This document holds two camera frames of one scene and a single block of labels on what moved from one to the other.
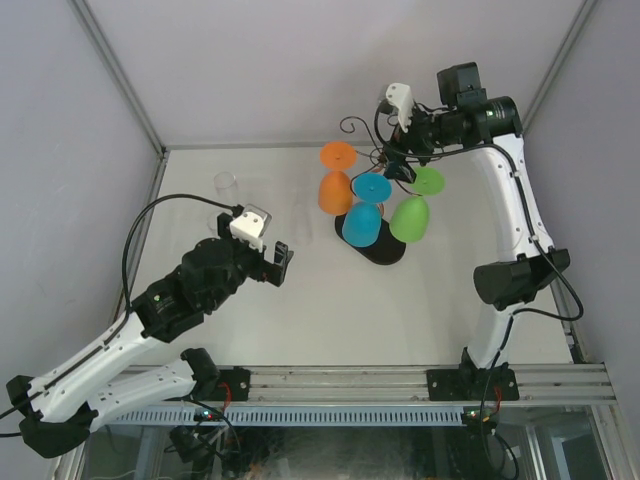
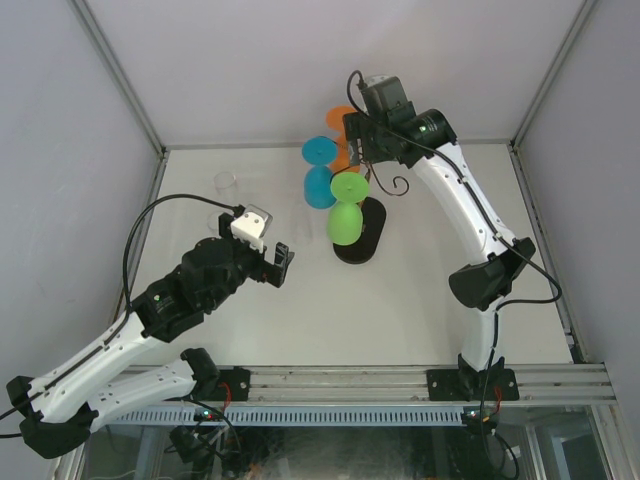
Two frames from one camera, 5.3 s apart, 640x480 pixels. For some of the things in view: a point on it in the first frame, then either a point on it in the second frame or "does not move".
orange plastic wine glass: (336, 190) -> (335, 120)
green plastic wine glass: (409, 220) -> (345, 218)
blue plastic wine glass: (361, 226) -> (319, 151)
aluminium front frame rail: (592, 382) does not move
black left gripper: (264, 270) does not move
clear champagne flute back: (225, 184) does not move
